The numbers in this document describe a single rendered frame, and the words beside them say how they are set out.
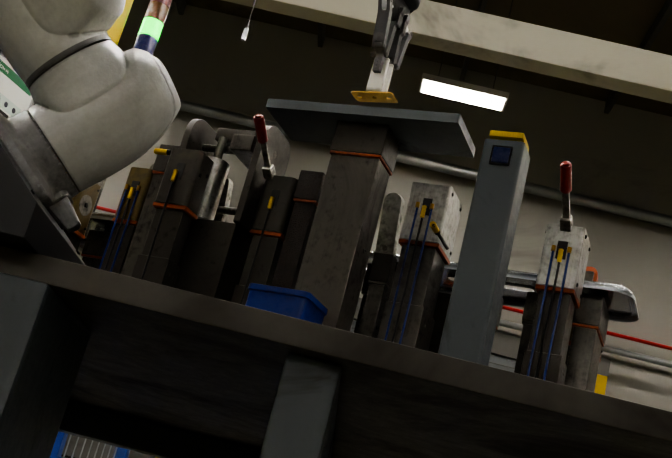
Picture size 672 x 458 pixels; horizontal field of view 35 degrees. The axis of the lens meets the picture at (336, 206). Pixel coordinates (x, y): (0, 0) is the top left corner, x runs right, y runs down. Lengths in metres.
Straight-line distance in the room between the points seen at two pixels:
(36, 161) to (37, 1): 0.24
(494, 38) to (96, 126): 4.49
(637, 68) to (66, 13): 4.70
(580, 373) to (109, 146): 0.93
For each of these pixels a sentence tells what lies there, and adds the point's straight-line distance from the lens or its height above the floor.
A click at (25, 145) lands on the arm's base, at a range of 1.67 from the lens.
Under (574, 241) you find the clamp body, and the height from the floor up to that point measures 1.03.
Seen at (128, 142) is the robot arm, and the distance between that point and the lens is 1.68.
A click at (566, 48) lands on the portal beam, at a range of 6.04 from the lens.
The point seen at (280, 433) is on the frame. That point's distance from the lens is 1.47.
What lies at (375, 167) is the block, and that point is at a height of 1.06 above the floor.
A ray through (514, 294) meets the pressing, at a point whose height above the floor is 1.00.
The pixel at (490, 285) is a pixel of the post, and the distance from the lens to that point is 1.73.
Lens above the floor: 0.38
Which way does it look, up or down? 19 degrees up
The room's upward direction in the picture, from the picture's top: 15 degrees clockwise
